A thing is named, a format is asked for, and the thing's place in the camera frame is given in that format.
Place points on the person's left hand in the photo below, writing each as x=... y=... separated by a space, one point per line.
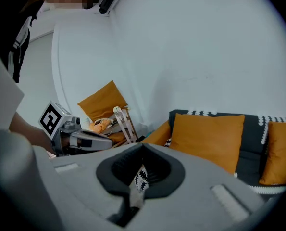
x=64 y=144

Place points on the teal cloth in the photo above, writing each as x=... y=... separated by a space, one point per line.
x=149 y=134

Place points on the plump orange cushion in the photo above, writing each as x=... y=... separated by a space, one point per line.
x=117 y=137

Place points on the person's left forearm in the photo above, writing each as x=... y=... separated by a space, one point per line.
x=29 y=131

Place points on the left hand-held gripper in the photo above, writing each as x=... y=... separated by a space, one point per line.
x=50 y=119

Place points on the large orange sofa cushion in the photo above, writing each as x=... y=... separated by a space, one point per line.
x=205 y=141

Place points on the black white patterned blanket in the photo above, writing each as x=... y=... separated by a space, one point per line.
x=252 y=143

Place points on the wooden rattan chair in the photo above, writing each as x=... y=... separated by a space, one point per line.
x=130 y=131

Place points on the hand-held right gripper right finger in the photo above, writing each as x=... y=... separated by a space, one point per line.
x=193 y=201

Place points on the small orange sofa cushion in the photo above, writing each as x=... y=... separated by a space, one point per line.
x=282 y=153

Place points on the orange sofa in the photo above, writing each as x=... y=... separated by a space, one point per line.
x=159 y=133

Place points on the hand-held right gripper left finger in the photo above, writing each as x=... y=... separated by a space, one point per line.
x=85 y=189

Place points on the long orange cushion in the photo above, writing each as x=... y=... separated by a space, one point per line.
x=104 y=100

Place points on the person's black clothing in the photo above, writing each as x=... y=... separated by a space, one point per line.
x=5 y=32

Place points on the orange cloth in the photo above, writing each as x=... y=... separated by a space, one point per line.
x=102 y=126

